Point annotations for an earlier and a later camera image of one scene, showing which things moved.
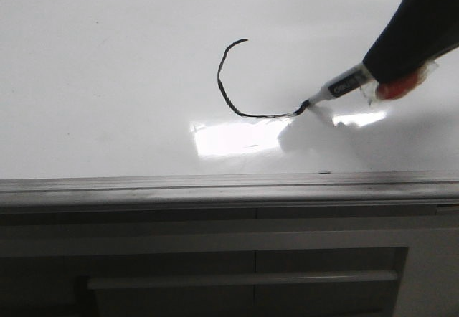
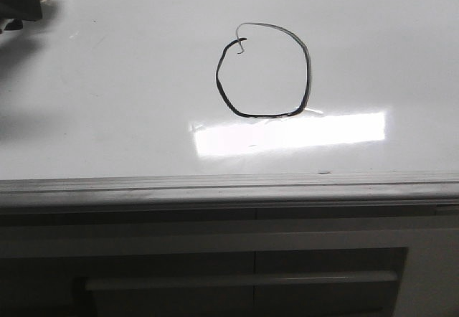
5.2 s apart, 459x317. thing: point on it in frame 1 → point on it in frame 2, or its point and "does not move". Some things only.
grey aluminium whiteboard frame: x=341 y=190 does not move
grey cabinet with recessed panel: x=370 y=262 does not move
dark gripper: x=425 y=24 → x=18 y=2
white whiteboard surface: x=155 y=74 does not move
